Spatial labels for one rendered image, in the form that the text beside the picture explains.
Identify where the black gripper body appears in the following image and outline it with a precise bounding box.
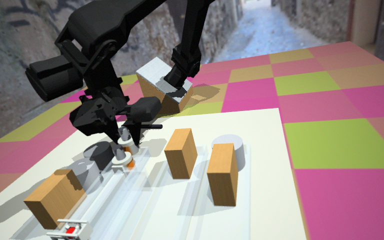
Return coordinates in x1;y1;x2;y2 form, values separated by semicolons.
69;75;162;126

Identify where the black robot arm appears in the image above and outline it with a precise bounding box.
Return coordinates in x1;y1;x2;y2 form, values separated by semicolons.
25;0;215;136

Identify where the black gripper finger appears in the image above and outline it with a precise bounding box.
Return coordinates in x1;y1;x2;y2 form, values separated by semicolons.
123;120;142;146
104;117;120;145

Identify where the black thin rod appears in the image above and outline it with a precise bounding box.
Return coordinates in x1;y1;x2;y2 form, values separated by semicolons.
141;124;163;129

